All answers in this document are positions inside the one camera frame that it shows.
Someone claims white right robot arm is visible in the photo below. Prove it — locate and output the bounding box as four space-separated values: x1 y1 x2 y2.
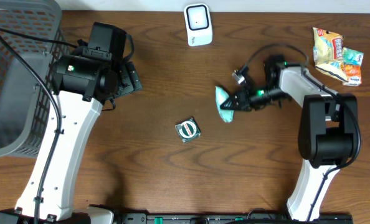
218 55 361 223

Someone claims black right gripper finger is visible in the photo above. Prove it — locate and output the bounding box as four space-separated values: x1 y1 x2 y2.
221 91 239 106
220 102 239 111

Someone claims mint green snack packet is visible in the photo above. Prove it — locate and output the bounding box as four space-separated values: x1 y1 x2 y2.
216 86 234 123

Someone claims white barcode scanner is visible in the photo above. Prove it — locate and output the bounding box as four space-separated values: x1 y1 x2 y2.
183 3 213 47

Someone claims grey plastic mesh basket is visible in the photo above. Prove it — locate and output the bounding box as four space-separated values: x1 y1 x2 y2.
0 0 70 157

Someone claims round dark green packet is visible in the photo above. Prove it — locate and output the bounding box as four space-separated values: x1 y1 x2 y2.
175 118 201 143

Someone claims small teal white packet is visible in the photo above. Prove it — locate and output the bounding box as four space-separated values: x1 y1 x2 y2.
343 47 364 66

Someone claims small orange juice carton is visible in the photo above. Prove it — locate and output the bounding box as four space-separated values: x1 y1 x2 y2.
343 64 362 86

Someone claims yellow snack bag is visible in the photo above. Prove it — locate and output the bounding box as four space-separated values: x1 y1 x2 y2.
313 27 347 82

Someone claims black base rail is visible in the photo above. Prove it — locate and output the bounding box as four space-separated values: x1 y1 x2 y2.
118 212 353 224

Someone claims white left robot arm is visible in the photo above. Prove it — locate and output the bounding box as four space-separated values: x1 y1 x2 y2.
0 55 142 223

